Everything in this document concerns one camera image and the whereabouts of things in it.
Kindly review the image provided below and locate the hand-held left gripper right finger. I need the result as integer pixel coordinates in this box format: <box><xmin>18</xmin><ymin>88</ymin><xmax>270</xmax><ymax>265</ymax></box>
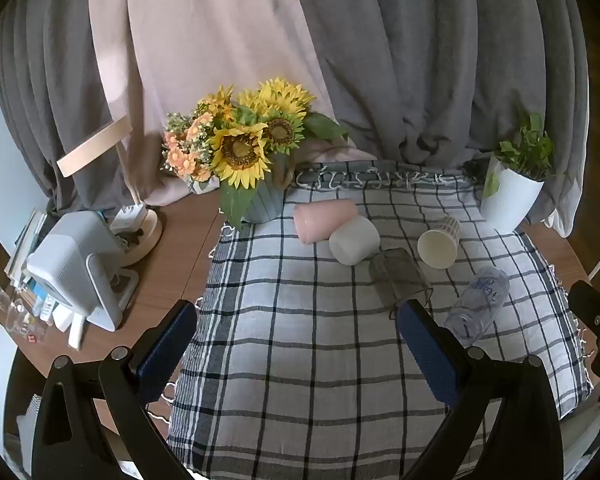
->
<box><xmin>396</xmin><ymin>299</ymin><xmax>565</xmax><ymax>480</ymax></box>

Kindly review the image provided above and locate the orange flower bouquet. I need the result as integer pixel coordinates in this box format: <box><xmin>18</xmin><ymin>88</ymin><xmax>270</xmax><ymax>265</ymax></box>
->
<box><xmin>161</xmin><ymin>110</ymin><xmax>222</xmax><ymax>195</ymax></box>

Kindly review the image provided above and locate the clear plastic bottle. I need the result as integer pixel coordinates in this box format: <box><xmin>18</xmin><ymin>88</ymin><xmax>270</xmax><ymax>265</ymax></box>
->
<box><xmin>443</xmin><ymin>266</ymin><xmax>511</xmax><ymax>346</ymax></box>

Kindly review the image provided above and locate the grey ribbed vase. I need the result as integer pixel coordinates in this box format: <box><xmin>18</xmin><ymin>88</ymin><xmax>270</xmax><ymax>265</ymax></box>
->
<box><xmin>240</xmin><ymin>154</ymin><xmax>298</xmax><ymax>224</ymax></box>

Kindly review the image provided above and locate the black white checked cloth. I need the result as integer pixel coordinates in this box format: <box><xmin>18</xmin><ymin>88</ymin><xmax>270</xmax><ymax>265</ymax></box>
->
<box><xmin>167</xmin><ymin>160</ymin><xmax>595</xmax><ymax>480</ymax></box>

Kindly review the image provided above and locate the grey curtain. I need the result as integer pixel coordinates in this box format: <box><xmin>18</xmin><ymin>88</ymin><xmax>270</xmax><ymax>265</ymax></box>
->
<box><xmin>0</xmin><ymin>0</ymin><xmax>589</xmax><ymax>239</ymax></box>

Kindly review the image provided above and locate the white cup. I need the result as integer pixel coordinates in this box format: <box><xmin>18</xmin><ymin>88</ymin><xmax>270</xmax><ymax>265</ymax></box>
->
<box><xmin>328</xmin><ymin>215</ymin><xmax>381</xmax><ymax>266</ymax></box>

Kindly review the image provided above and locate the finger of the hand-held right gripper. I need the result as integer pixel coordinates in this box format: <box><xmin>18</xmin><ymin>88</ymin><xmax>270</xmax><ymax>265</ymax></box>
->
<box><xmin>567</xmin><ymin>280</ymin><xmax>600</xmax><ymax>392</ymax></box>

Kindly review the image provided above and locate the pink cup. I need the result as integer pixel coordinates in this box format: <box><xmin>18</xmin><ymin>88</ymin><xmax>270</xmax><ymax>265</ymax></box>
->
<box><xmin>293</xmin><ymin>198</ymin><xmax>359</xmax><ymax>245</ymax></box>

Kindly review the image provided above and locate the paper cup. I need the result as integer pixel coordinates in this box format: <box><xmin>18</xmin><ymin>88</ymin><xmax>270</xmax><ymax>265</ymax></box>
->
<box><xmin>417</xmin><ymin>215</ymin><xmax>462</xmax><ymax>269</ymax></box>

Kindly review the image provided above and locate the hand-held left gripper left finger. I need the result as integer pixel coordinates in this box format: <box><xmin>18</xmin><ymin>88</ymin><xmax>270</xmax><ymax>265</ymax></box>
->
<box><xmin>31</xmin><ymin>300</ymin><xmax>199</xmax><ymax>480</ymax></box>

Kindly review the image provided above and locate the green potted plant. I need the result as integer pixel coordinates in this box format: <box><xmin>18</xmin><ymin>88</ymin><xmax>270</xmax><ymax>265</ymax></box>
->
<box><xmin>482</xmin><ymin>112</ymin><xmax>558</xmax><ymax>198</ymax></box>

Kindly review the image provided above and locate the white desktop appliance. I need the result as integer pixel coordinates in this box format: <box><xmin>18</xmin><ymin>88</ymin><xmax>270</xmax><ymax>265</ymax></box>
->
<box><xmin>26</xmin><ymin>211</ymin><xmax>139</xmax><ymax>332</ymax></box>

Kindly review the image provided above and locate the clear plastic packaging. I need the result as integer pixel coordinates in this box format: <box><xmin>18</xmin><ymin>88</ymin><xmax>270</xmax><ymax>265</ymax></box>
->
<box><xmin>0</xmin><ymin>267</ymin><xmax>49</xmax><ymax>345</ymax></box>

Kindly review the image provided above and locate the transparent grey cup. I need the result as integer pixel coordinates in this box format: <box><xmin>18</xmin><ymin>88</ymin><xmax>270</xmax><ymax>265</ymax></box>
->
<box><xmin>369</xmin><ymin>247</ymin><xmax>434</xmax><ymax>320</ymax></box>

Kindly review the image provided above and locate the white cable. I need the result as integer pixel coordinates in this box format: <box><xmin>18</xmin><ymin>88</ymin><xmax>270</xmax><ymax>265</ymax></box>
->
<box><xmin>147</xmin><ymin>382</ymin><xmax>178</xmax><ymax>423</ymax></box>

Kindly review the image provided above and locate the sunflower bouquet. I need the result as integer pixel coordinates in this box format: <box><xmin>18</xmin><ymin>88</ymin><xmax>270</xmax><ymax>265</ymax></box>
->
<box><xmin>207</xmin><ymin>77</ymin><xmax>349</xmax><ymax>231</ymax></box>

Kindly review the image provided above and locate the white desk lamp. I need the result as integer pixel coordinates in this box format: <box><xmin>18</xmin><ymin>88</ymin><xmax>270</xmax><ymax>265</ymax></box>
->
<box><xmin>56</xmin><ymin>114</ymin><xmax>165</xmax><ymax>267</ymax></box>

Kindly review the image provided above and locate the white plant pot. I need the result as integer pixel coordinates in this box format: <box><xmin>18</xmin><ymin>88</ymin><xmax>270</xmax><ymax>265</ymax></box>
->
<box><xmin>480</xmin><ymin>155</ymin><xmax>546</xmax><ymax>232</ymax></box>

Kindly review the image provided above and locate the pink curtain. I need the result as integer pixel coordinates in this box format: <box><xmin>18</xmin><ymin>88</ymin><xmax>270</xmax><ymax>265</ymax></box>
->
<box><xmin>87</xmin><ymin>0</ymin><xmax>376</xmax><ymax>207</ymax></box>

